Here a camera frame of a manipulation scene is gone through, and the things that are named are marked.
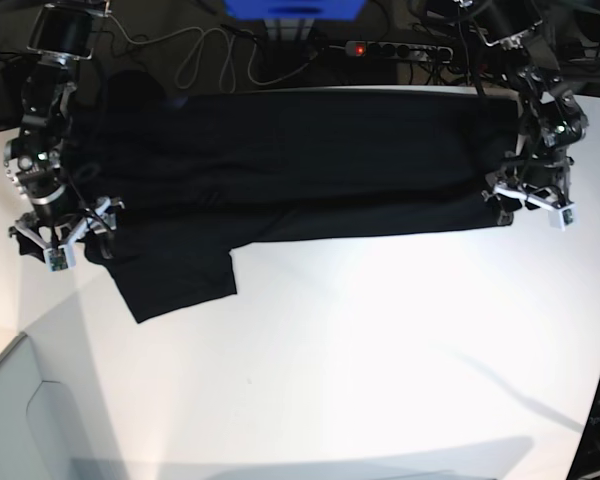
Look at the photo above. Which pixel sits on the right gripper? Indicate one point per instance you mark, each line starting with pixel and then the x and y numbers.
pixel 61 216

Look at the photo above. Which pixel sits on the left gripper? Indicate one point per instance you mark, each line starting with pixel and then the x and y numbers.
pixel 536 185

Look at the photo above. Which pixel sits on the black T-shirt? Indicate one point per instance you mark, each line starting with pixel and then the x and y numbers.
pixel 221 172

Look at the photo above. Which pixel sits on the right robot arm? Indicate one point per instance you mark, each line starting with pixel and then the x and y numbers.
pixel 63 36

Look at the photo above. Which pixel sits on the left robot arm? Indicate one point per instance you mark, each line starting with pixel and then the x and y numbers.
pixel 551 119

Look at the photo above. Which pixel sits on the grey power strip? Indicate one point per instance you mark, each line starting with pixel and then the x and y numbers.
pixel 409 52

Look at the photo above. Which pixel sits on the blue plastic box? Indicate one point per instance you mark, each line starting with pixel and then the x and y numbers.
pixel 294 9

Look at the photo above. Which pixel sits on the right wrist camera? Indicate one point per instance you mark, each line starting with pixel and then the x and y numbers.
pixel 59 259

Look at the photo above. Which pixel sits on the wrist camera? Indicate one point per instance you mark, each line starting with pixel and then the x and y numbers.
pixel 563 217
pixel 59 259

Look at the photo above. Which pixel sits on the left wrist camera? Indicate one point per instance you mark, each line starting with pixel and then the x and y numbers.
pixel 563 217

